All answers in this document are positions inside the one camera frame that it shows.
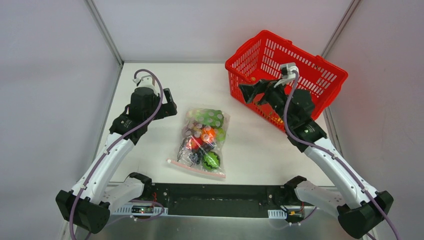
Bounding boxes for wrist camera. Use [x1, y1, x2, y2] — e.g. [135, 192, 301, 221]
[132, 74, 157, 93]
[274, 62, 299, 88]

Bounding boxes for clear zip top bag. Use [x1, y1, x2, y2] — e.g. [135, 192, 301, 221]
[166, 107, 230, 179]

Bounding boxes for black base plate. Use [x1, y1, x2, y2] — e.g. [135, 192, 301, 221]
[131, 183, 310, 223]

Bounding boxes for green mangosteen fruit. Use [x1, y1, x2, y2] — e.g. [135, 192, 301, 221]
[202, 151, 221, 171]

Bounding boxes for dark grape bunch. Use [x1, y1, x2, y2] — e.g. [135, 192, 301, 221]
[176, 140, 201, 166]

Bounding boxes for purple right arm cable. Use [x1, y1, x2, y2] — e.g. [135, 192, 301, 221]
[283, 69, 401, 240]

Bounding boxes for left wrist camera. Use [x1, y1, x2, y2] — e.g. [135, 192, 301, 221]
[132, 74, 157, 93]

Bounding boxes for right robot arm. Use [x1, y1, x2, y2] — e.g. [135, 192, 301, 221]
[238, 79, 400, 239]

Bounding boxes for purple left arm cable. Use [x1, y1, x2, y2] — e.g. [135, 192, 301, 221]
[68, 68, 165, 240]

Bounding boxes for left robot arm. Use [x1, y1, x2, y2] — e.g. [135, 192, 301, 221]
[55, 86, 177, 234]

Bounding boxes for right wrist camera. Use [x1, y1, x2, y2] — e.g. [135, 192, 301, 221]
[274, 62, 299, 88]

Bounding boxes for orange fruit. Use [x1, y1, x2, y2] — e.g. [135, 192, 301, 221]
[201, 126, 216, 143]

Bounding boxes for red apple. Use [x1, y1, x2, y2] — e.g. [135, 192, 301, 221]
[187, 136, 204, 153]

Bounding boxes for light green round fruit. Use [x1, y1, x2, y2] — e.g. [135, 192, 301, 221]
[214, 128, 226, 143]

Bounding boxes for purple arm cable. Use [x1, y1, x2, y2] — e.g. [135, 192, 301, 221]
[283, 69, 401, 240]
[68, 68, 165, 240]

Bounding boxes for red plastic basket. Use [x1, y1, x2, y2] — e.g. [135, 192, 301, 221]
[225, 30, 348, 120]

